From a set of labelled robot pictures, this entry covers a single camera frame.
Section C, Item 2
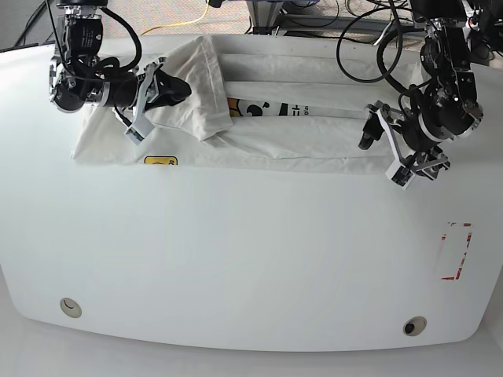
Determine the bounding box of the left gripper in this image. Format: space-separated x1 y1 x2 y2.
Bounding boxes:
358 27 483 181

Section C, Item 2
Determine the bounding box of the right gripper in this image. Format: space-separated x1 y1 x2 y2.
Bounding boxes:
49 15 192 126

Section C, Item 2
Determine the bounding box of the white printed t-shirt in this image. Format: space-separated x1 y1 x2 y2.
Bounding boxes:
73 36 398 174

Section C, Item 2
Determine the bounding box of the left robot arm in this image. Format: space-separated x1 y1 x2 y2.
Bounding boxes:
358 1 483 188

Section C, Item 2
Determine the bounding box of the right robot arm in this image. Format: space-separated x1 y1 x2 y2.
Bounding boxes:
49 1 192 132

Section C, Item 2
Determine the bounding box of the red tape rectangle marking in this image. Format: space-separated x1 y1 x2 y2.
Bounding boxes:
436 222 474 281

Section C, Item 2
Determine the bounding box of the right table grommet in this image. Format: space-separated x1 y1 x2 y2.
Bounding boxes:
402 317 428 337

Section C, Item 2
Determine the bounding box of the table grommet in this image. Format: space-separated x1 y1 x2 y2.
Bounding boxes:
60 298 83 319
402 317 428 337

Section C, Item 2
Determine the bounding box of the left table grommet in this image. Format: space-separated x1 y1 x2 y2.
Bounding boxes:
60 298 83 319

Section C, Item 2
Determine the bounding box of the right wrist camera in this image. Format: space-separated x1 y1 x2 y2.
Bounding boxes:
125 118 155 145

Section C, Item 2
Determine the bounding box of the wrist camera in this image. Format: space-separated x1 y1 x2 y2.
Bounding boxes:
125 118 155 145
385 159 415 190

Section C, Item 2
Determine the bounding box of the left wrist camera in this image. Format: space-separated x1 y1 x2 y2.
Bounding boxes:
385 159 415 190

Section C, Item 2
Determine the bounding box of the yellow cable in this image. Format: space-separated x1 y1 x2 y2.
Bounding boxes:
139 0 209 36

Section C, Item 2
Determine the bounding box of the aluminium table frame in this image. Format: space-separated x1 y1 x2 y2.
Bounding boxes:
245 1 293 35

